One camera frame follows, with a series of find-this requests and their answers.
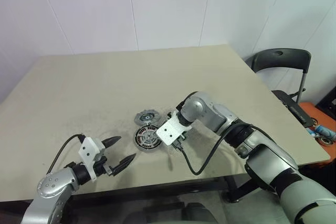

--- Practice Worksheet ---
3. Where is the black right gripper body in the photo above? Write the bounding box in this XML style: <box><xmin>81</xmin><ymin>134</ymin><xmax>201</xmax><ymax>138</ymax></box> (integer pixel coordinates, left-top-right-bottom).
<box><xmin>172</xmin><ymin>130</ymin><xmax>188</xmax><ymax>148</ymax></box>

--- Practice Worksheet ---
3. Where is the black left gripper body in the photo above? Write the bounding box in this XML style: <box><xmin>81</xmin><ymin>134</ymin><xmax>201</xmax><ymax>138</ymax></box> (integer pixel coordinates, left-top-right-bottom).
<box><xmin>93</xmin><ymin>155</ymin><xmax>117</xmax><ymax>177</ymax></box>

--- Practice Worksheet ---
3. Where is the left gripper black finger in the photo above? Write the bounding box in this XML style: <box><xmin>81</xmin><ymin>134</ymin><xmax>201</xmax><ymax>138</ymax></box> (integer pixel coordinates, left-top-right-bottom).
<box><xmin>101</xmin><ymin>136</ymin><xmax>122</xmax><ymax>150</ymax></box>
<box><xmin>111</xmin><ymin>153</ymin><xmax>137</xmax><ymax>177</ymax></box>

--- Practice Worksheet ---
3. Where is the silver motor stator housing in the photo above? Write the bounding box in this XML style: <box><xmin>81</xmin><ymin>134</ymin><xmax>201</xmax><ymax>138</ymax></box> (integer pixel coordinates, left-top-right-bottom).
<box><xmin>133</xmin><ymin>126</ymin><xmax>162</xmax><ymax>152</ymax></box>

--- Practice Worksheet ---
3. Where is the small grey gear cap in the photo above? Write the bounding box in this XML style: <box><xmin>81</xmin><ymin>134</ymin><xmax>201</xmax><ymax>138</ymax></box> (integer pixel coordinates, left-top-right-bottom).
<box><xmin>134</xmin><ymin>110</ymin><xmax>160</xmax><ymax>125</ymax></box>

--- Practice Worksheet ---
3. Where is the black oblong device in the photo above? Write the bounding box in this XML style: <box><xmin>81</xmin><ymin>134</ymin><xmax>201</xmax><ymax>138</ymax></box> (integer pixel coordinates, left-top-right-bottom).
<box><xmin>289</xmin><ymin>105</ymin><xmax>313</xmax><ymax>125</ymax></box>

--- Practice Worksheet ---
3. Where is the black folding chair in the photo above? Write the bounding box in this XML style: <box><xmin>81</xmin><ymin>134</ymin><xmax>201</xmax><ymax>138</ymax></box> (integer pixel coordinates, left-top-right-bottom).
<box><xmin>245</xmin><ymin>48</ymin><xmax>312</xmax><ymax>128</ymax></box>

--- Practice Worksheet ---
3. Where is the orange stool with tools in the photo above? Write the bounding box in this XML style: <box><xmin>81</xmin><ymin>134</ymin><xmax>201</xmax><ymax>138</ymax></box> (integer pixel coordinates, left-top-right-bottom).
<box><xmin>299</xmin><ymin>102</ymin><xmax>336</xmax><ymax>141</ymax></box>

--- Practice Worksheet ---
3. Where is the blue white bottle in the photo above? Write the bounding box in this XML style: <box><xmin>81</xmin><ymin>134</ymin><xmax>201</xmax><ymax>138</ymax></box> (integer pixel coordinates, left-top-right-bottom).
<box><xmin>314</xmin><ymin>125</ymin><xmax>336</xmax><ymax>137</ymax></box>

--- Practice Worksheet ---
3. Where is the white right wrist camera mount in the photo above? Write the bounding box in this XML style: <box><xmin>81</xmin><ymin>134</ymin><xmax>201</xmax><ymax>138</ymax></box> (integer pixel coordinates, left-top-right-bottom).
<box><xmin>155</xmin><ymin>111</ymin><xmax>192</xmax><ymax>147</ymax></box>

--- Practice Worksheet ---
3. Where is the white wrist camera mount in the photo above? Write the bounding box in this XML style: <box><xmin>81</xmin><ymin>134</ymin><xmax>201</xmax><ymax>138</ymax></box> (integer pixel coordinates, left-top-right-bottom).
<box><xmin>78</xmin><ymin>136</ymin><xmax>107</xmax><ymax>183</ymax></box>
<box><xmin>155</xmin><ymin>111</ymin><xmax>192</xmax><ymax>147</ymax></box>

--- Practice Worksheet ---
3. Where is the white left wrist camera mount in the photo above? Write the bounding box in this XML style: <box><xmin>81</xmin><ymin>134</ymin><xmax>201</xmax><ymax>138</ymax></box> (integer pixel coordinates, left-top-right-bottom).
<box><xmin>78</xmin><ymin>136</ymin><xmax>107</xmax><ymax>183</ymax></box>

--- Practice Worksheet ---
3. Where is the black table frame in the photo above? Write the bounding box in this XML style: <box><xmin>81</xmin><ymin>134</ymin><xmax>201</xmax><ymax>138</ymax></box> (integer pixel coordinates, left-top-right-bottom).
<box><xmin>0</xmin><ymin>174</ymin><xmax>263</xmax><ymax>205</ymax></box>

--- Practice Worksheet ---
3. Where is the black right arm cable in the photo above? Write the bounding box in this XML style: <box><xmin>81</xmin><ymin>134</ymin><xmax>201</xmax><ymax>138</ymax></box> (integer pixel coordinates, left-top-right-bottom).
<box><xmin>175</xmin><ymin>123</ymin><xmax>271</xmax><ymax>176</ymax></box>

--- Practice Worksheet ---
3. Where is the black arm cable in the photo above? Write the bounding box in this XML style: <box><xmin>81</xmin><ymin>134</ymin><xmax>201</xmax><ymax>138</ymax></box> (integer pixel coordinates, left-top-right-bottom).
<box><xmin>46</xmin><ymin>134</ymin><xmax>85</xmax><ymax>175</ymax></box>
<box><xmin>175</xmin><ymin>123</ymin><xmax>271</xmax><ymax>176</ymax></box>

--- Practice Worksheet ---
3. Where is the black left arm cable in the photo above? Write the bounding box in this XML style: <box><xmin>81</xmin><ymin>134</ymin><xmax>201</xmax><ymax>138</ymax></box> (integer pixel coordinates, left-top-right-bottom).
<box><xmin>46</xmin><ymin>134</ymin><xmax>85</xmax><ymax>175</ymax></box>

